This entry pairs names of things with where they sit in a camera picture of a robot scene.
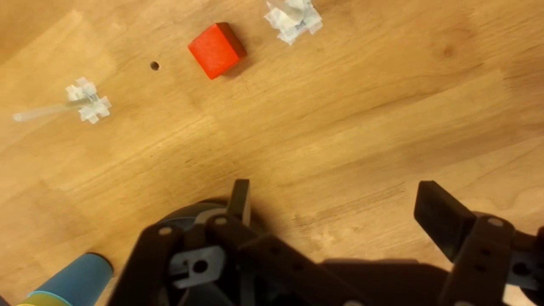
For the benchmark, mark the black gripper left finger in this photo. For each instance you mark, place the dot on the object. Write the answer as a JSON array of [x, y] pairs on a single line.
[[266, 265]]

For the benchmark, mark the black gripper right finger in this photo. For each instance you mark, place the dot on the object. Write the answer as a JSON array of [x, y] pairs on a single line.
[[482, 255]]

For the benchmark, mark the orange block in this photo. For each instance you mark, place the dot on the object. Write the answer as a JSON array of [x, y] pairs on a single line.
[[218, 51]]

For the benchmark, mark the blue cylinder with yellow end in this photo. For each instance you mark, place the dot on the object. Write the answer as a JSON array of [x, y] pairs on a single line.
[[79, 277]]

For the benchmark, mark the white cross piece with stick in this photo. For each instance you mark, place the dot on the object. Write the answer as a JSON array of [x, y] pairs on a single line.
[[87, 102]]

